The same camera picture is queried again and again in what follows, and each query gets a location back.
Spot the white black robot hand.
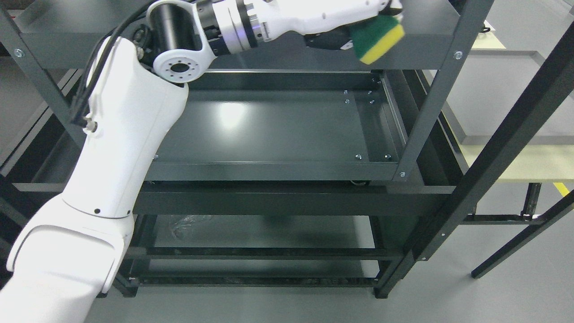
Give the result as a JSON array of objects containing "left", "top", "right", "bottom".
[{"left": 245, "top": 0, "right": 403, "bottom": 42}]

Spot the green yellow sponge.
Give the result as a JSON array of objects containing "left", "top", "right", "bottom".
[{"left": 349, "top": 15, "right": 404, "bottom": 64}]

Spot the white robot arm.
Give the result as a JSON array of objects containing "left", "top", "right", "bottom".
[{"left": 1, "top": 0, "right": 215, "bottom": 323}]

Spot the grey metal shelf unit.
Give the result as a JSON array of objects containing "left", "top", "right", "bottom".
[{"left": 0, "top": 0, "right": 494, "bottom": 299}]

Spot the black metal frame post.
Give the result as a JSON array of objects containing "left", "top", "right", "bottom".
[{"left": 374, "top": 25, "right": 573, "bottom": 299}]

